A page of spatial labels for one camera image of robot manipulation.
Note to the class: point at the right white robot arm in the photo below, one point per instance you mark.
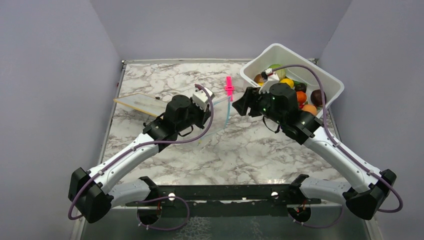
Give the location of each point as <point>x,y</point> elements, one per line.
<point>366,187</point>

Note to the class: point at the clear zip top bag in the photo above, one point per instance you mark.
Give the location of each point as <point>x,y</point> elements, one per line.
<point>222,107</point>

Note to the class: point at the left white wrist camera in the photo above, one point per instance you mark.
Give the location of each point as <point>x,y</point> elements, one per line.
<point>200,98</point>

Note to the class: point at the black metal base rail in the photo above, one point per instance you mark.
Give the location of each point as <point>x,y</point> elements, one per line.
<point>237,200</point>

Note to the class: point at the pink plastic clip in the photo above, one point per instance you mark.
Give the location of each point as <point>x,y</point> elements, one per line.
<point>229,88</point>

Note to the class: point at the peach toy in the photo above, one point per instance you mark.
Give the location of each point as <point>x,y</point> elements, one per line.
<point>310,108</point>

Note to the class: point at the orange pumpkin toy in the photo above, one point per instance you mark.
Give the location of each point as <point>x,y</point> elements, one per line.
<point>301,98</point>

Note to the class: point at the green cabbage toy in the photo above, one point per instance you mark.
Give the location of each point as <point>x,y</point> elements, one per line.
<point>281,72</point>

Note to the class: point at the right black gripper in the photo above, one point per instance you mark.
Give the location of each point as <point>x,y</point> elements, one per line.
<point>242,104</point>

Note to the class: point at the dark avocado toy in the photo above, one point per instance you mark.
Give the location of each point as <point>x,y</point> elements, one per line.
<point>300,87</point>

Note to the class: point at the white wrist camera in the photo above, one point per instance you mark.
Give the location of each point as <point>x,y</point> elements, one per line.
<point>200,98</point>
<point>269,78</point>

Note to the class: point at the dark maroon plum toy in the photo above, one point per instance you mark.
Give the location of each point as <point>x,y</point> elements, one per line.
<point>318,98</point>

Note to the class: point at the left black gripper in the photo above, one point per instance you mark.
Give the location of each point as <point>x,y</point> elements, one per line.
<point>205,116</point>

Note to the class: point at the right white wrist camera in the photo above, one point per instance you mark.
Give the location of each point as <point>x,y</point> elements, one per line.
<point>269,78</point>

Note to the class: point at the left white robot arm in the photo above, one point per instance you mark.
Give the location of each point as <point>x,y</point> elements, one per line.
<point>93,192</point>

